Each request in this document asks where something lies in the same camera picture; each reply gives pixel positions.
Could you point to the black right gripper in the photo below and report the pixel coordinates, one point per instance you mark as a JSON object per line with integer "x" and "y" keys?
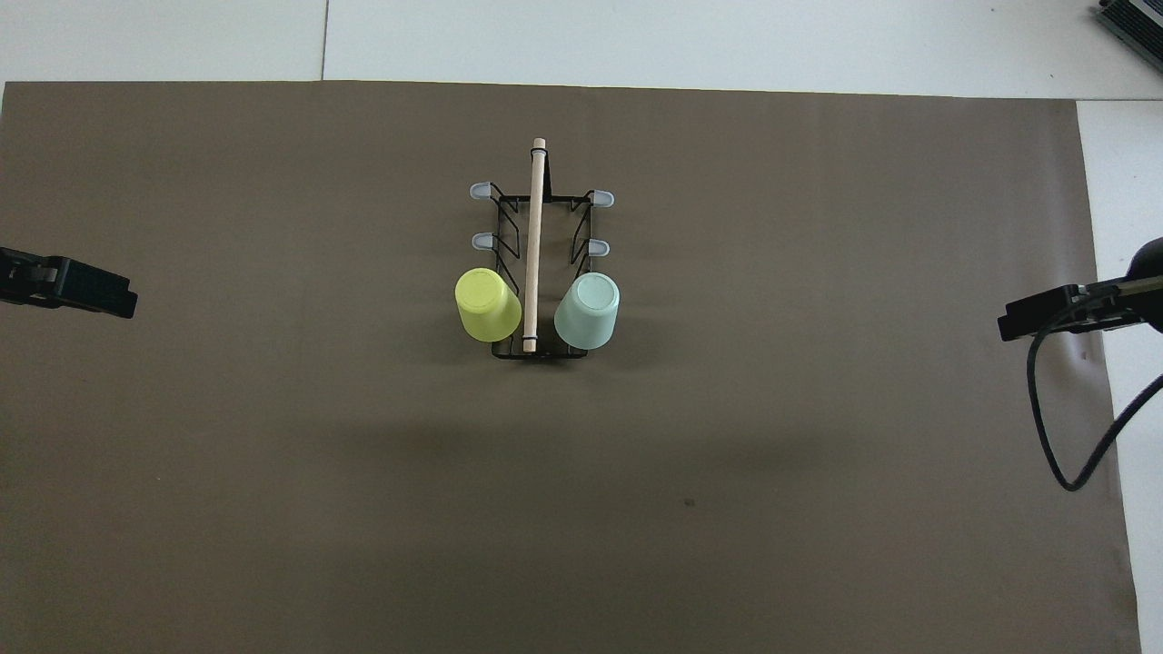
{"x": 1147, "y": 263}

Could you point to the yellow plastic cup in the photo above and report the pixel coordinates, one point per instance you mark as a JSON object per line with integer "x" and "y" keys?
{"x": 488, "y": 304}

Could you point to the pale green plastic cup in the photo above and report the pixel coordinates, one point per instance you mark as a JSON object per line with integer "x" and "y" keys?
{"x": 588, "y": 309}

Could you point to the grey ribbed device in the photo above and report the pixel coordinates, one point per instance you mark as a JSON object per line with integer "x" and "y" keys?
{"x": 1140, "y": 23}

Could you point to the brown table mat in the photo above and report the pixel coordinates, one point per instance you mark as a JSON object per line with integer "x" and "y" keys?
{"x": 636, "y": 500}

